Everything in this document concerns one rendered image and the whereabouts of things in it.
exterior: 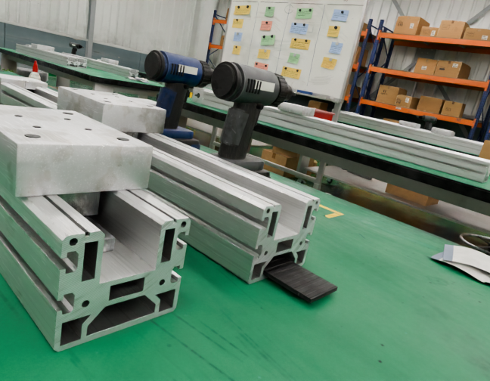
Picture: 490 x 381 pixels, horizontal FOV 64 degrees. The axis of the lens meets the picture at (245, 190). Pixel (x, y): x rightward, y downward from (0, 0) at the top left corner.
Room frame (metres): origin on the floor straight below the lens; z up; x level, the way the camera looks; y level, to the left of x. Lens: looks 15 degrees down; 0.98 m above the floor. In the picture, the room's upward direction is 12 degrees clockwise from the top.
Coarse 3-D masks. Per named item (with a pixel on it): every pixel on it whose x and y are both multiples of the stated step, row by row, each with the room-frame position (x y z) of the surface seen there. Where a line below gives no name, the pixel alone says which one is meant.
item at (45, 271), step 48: (0, 192) 0.29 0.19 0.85; (144, 192) 0.33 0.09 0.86; (0, 240) 0.29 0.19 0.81; (48, 240) 0.23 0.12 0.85; (96, 240) 0.23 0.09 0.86; (144, 240) 0.28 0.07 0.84; (48, 288) 0.23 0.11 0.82; (96, 288) 0.24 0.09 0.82; (144, 288) 0.27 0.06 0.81; (48, 336) 0.22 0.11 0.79; (96, 336) 0.24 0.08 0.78
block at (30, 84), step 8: (0, 80) 0.89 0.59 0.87; (8, 80) 0.89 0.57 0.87; (16, 80) 0.91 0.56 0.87; (24, 80) 0.93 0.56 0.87; (32, 80) 0.96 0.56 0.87; (0, 88) 0.89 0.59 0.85; (24, 88) 0.95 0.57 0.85; (32, 88) 0.93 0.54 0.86; (0, 96) 0.88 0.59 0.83; (0, 104) 0.88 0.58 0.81
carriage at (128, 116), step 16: (64, 96) 0.65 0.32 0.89; (80, 96) 0.61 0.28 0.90; (96, 96) 0.63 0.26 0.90; (112, 96) 0.68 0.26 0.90; (80, 112) 0.61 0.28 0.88; (96, 112) 0.58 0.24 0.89; (112, 112) 0.58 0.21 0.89; (128, 112) 0.60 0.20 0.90; (144, 112) 0.62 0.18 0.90; (160, 112) 0.64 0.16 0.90; (128, 128) 0.60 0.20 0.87; (144, 128) 0.62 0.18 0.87; (160, 128) 0.64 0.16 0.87
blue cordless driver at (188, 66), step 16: (144, 64) 0.81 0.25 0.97; (160, 64) 0.78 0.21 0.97; (176, 64) 0.80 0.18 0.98; (192, 64) 0.84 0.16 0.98; (208, 64) 0.89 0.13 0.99; (160, 80) 0.80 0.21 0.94; (176, 80) 0.82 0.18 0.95; (192, 80) 0.85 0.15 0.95; (208, 80) 0.88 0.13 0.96; (160, 96) 0.82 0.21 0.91; (176, 96) 0.83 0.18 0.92; (176, 112) 0.83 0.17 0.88; (176, 128) 0.84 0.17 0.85; (192, 144) 0.85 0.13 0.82
